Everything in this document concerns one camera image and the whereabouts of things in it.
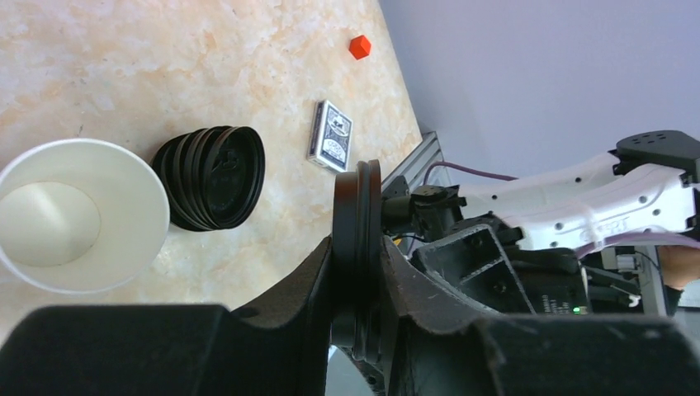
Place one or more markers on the stack of black cup lids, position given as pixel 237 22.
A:
pixel 213 177

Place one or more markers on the blue playing card box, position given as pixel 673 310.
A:
pixel 330 139

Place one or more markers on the single brown paper cup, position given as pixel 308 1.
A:
pixel 80 216

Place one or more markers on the single black cup lid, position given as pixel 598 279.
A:
pixel 356 261

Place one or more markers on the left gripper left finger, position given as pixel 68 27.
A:
pixel 277 344

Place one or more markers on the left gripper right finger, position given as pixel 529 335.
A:
pixel 435 342

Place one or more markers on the small red cube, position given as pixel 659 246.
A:
pixel 359 47

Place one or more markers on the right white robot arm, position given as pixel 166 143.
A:
pixel 584 239

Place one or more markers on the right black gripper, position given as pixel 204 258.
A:
pixel 480 258

